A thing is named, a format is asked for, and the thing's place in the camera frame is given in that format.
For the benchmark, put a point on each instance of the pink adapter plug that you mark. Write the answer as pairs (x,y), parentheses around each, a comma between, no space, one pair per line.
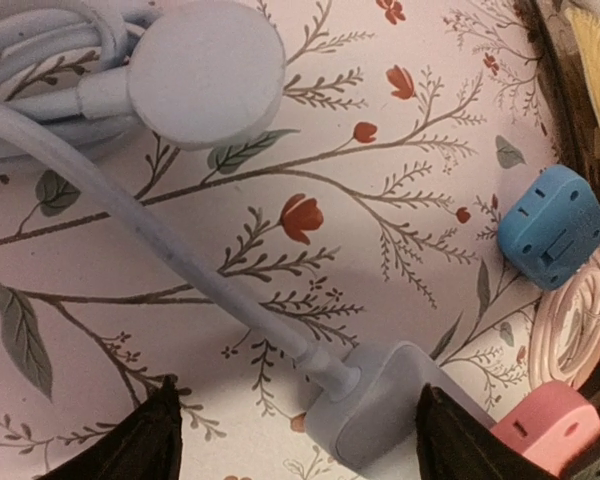
(550,427)

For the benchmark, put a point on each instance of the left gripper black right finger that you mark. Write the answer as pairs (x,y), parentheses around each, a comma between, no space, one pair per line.
(452,444)

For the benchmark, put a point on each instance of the cyan adapter plug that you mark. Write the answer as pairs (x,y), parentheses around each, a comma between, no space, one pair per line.
(553,229)

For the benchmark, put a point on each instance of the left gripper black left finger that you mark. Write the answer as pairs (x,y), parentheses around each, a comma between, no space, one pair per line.
(147,444)

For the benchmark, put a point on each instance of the grey small power strip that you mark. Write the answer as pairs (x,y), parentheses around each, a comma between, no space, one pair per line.
(368,401)

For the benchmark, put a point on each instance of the square floral plate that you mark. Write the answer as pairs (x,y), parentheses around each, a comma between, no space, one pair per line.
(563,84)

